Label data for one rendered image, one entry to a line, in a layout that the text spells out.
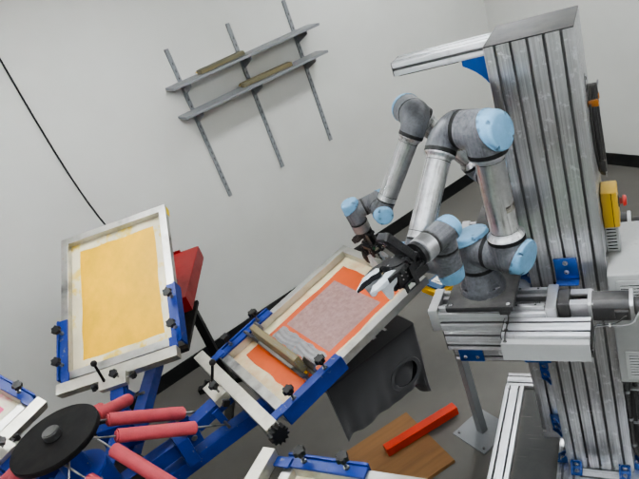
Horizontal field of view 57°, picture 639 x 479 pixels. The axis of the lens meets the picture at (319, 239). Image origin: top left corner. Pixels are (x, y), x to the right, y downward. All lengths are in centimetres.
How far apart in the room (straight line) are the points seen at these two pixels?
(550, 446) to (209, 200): 273
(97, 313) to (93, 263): 29
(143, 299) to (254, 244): 178
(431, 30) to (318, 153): 151
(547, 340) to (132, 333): 182
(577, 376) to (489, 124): 117
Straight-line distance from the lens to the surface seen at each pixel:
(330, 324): 250
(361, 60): 494
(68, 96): 403
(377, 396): 258
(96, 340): 298
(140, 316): 291
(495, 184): 177
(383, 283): 146
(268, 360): 253
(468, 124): 171
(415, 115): 223
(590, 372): 246
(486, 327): 212
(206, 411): 240
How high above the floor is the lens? 244
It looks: 25 degrees down
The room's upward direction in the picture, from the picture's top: 21 degrees counter-clockwise
